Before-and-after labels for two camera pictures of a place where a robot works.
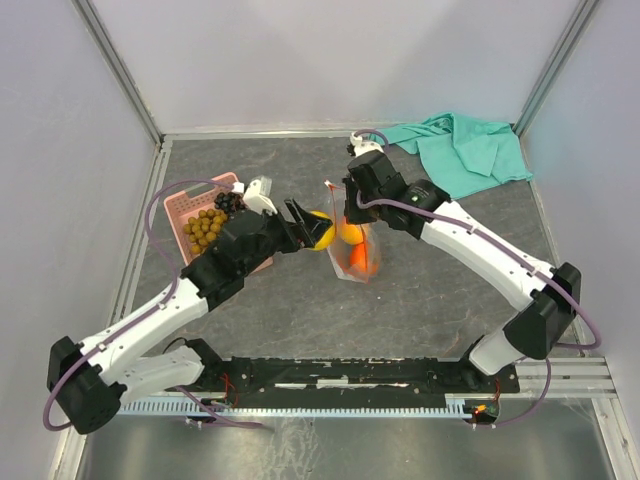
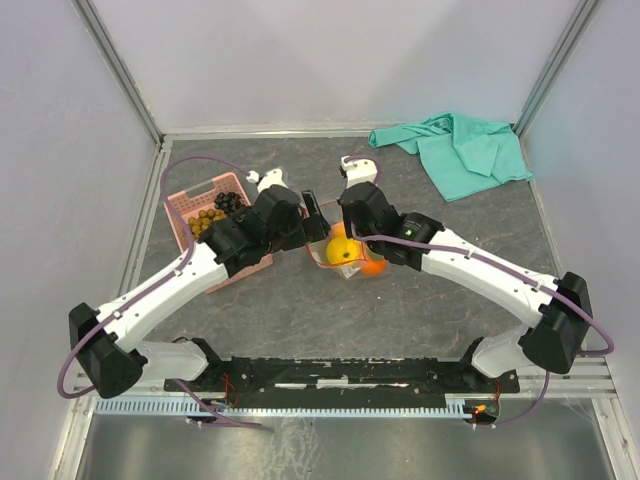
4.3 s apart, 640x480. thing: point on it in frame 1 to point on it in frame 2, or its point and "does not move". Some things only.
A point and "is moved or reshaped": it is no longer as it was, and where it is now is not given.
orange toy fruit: (358, 258) to (374, 268)
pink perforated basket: (185, 204) does not move
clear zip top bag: (356, 253) is moved or reshaped
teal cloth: (461, 156) does not move
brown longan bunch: (203, 229) does not move
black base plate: (478, 390) does not move
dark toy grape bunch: (229, 201) does not move
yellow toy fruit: (328, 237) is moved or reshaped
